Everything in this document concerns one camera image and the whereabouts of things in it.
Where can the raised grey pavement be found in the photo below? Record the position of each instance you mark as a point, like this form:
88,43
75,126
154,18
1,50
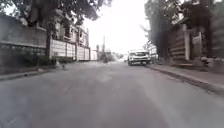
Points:
200,77

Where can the low green bushes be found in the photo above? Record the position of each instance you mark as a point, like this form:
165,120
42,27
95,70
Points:
50,60

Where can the pale panelled wall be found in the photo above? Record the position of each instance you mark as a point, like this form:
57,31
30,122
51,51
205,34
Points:
68,50

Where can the grey asphalt road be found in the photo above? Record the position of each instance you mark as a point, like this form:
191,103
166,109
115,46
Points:
100,100

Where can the building behind pale wall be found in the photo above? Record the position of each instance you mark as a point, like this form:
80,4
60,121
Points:
71,33

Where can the wooden slatted fence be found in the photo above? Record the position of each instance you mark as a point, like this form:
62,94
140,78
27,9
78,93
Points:
196,41

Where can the tall dark tree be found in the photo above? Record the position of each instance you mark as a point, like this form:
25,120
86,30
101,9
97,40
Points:
158,26

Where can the grey kerb strip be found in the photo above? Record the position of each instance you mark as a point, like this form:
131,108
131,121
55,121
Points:
23,74

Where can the large dark tree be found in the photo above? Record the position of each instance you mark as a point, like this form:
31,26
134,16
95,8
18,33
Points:
50,11

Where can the white car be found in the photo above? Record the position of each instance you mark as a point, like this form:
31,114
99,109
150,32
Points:
138,57

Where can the grey concrete wall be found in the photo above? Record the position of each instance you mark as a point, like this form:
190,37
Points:
20,43

